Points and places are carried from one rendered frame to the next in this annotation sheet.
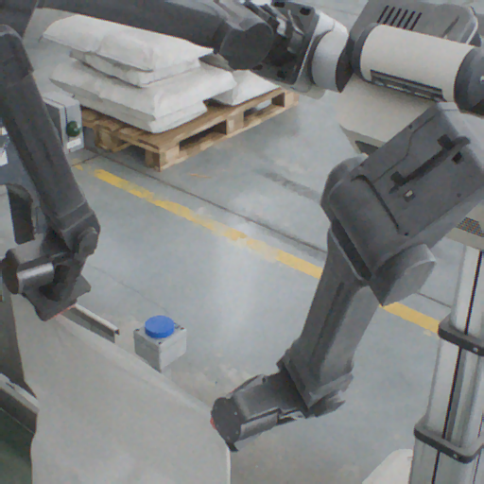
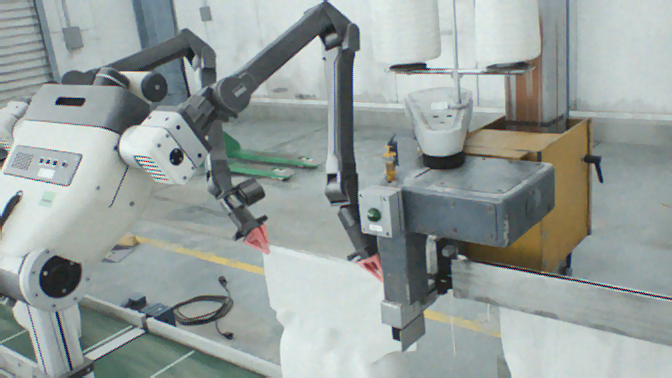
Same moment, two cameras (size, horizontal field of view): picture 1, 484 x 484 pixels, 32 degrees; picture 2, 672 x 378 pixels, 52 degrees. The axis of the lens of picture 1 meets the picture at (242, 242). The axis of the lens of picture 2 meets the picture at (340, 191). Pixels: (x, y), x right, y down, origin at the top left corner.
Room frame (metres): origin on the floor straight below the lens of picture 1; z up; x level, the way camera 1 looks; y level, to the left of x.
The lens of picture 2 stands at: (2.66, 0.25, 1.75)
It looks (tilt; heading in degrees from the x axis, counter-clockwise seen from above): 18 degrees down; 180
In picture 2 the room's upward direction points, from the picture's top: 6 degrees counter-clockwise
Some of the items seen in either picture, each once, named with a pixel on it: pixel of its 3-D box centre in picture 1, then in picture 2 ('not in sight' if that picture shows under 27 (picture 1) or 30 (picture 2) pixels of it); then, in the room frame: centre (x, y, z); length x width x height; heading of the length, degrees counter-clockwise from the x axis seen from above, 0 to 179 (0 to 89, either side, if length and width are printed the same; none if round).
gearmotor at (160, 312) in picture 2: not in sight; (142, 315); (-0.17, -0.71, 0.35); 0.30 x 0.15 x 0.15; 50
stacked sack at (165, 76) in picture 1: (134, 57); not in sight; (4.22, 0.58, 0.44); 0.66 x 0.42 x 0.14; 44
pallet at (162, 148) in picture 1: (180, 104); not in sight; (4.48, 0.37, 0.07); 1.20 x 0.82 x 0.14; 142
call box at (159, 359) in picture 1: (160, 340); not in sight; (1.36, 0.17, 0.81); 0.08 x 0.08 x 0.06; 50
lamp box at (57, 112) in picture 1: (58, 122); (381, 210); (1.37, 0.33, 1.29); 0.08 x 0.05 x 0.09; 50
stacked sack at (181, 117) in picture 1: (137, 100); not in sight; (4.20, 0.57, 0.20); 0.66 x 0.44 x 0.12; 50
